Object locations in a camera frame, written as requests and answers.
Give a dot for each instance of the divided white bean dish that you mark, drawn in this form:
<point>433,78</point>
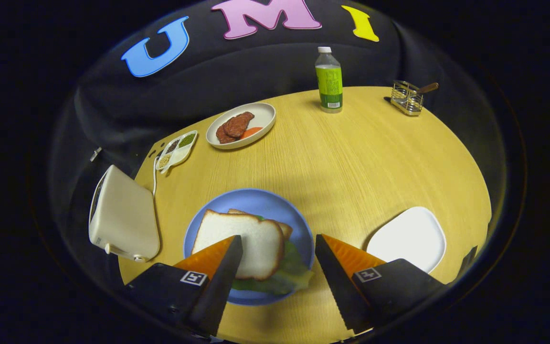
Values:
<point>177,150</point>

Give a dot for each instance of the green lettuce leaf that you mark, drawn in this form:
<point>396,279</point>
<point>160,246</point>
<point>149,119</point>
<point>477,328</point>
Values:
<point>294,272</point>

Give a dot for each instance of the black backdrop cloth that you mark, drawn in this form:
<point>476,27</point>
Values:
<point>256,67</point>

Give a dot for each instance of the white toaster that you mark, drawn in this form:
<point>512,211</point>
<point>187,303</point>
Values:
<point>124,215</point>

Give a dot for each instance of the green label drink bottle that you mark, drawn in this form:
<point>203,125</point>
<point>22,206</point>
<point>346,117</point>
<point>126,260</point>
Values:
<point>329,83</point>

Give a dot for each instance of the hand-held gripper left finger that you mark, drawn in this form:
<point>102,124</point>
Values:
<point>220,291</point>

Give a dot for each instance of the brown meat pieces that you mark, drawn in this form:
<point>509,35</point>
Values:
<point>234,127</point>

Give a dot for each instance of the white cloth clip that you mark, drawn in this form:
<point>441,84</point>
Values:
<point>96,154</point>

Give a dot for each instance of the blue plate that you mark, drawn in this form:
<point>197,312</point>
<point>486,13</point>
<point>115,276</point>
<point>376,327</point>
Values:
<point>256,199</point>

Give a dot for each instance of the round white meat plate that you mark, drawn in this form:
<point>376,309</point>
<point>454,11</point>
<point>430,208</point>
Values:
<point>263,117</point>

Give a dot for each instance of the orange carrot slice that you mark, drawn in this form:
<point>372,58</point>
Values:
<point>251,132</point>

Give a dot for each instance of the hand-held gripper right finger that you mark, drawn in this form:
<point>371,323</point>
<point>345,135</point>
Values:
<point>339,291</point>

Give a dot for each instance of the toasted bread slice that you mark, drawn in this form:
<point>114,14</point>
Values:
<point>256,243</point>

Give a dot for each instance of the square white plate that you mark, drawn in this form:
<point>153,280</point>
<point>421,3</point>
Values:
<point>408,239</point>

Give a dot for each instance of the bread slice with ham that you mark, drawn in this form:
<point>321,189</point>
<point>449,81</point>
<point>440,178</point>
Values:
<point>285,229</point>

